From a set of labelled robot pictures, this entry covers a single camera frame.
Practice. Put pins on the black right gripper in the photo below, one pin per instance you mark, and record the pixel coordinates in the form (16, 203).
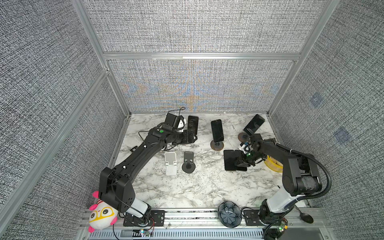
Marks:
(243, 162)

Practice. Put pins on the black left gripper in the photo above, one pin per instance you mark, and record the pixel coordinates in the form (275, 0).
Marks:
(185, 138)

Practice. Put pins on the teal edged phone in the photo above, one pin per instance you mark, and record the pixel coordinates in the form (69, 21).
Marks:
(230, 159)

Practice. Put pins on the dark grey cased phone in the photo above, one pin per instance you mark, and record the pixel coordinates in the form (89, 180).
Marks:
(217, 131)

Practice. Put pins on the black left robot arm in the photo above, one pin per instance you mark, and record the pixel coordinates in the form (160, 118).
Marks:
(116, 183)

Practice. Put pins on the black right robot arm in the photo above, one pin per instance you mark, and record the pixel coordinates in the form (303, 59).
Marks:
(300, 177)

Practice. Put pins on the white folding phone stand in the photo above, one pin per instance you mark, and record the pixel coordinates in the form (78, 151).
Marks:
(171, 164)

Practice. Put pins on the wood base stand far right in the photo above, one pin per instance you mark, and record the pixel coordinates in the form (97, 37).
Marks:
(243, 137)

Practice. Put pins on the wood base stand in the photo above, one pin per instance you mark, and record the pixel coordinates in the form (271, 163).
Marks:
(243, 137)
(216, 146)

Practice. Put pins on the purple edged phone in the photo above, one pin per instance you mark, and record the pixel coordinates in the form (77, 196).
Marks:
(192, 130)

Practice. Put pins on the dark grey round phone stand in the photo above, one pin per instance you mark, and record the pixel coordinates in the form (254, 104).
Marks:
(188, 165)

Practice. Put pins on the wood base stand middle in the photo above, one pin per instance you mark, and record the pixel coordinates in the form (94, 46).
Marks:
(216, 146)

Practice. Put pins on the green edged phone far right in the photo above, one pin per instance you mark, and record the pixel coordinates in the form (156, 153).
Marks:
(255, 123)

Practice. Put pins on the yellow rimmed bamboo steamer basket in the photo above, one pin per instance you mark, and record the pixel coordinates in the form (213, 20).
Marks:
(273, 165)

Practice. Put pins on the black spoon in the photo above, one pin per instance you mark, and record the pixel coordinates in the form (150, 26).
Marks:
(304, 216)

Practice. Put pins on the pink white plush toy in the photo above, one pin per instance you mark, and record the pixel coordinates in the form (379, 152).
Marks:
(102, 215)

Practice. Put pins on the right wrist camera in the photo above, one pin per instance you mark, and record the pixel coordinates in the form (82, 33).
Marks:
(245, 147)

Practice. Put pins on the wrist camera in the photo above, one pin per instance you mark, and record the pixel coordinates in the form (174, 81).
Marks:
(245, 147)
(181, 125)

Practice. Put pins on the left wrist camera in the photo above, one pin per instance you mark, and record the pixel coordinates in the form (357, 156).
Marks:
(181, 125)

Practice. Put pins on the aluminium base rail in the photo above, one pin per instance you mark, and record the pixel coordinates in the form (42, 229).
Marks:
(204, 224)

